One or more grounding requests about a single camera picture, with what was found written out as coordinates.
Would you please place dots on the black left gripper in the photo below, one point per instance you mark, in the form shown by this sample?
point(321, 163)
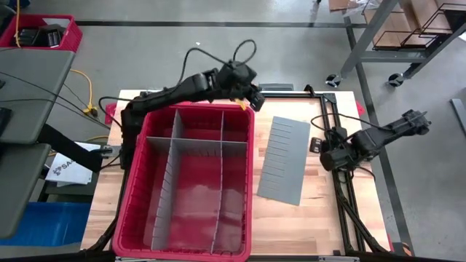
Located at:
point(251, 96)

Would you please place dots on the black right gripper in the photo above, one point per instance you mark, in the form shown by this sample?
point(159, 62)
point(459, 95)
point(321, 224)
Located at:
point(329, 142)

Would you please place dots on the large red plastic bin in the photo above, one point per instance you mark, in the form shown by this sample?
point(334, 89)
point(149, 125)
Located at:
point(196, 196)

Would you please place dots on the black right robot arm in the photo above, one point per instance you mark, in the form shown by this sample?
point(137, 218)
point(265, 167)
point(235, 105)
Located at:
point(382, 134)

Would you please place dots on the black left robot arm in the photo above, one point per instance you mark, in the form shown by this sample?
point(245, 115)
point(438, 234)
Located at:
point(174, 92)

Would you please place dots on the yellow gripper label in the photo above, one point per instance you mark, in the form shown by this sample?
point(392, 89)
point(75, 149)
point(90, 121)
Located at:
point(241, 103)

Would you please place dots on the red clamp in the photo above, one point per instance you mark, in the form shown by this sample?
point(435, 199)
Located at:
point(110, 113)
point(360, 108)
point(390, 243)

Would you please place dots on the black caster wheel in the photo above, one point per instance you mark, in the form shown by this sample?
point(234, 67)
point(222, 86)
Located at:
point(333, 81)
point(396, 80)

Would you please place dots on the grey metal cart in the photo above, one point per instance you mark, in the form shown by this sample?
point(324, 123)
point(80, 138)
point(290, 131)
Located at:
point(386, 56)

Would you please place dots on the small cardboard box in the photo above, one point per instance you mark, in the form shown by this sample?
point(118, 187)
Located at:
point(342, 4)

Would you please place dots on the grey metal bar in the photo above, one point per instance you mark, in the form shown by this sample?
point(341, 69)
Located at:
point(459, 116)

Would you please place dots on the large cardboard box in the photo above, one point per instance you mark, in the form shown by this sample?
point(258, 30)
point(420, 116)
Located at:
point(386, 22)

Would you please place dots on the black desk support bar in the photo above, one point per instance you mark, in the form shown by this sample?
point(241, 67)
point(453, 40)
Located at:
point(73, 149)

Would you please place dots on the small red basket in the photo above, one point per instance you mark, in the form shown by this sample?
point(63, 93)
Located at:
point(74, 36)

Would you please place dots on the white paper with logo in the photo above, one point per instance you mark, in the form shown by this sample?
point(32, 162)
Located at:
point(69, 174)

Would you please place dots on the white paper sheet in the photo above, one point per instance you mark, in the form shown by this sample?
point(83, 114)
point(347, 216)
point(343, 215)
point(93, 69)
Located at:
point(58, 22)

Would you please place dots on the black floor stand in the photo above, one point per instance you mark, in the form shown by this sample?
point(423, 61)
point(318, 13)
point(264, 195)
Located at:
point(65, 191)

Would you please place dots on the black device in basket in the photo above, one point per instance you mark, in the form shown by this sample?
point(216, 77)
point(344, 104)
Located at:
point(47, 36)

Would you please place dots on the grey desk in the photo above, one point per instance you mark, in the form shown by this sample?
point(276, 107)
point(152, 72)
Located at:
point(32, 91)

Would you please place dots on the blue plastic bin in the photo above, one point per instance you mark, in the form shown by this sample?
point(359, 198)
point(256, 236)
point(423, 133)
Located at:
point(47, 225)

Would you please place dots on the black device on desk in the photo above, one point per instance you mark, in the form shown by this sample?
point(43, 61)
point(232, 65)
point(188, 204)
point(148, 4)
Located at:
point(4, 122)

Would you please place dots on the grey mount plate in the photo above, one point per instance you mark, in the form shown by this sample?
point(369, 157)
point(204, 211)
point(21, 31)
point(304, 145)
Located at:
point(278, 87)

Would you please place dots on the black aluminium frame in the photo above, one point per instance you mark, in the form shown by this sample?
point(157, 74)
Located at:
point(291, 95)

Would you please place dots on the silver metal bracket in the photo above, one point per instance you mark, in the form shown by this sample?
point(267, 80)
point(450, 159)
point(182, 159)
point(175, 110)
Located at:
point(338, 259)

